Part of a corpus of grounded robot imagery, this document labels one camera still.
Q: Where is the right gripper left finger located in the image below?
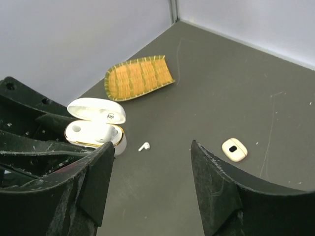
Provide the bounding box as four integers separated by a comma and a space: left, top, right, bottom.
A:
0, 143, 114, 236

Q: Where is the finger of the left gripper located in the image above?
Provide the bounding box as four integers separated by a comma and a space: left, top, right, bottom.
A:
0, 77, 76, 142
0, 131, 98, 188

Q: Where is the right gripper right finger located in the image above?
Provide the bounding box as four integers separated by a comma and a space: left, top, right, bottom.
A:
190, 141, 315, 236

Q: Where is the pink earbud charging case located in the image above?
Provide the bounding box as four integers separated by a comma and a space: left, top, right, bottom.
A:
221, 138, 248, 162

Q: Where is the white earbud charging case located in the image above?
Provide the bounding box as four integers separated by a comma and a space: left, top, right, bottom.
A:
64, 97, 127, 156

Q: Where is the white earbud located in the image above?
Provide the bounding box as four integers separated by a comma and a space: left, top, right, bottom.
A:
94, 125, 118, 143
138, 142, 150, 152

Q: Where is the yellow woven mat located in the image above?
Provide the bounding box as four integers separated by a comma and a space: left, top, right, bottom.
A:
104, 55, 175, 102

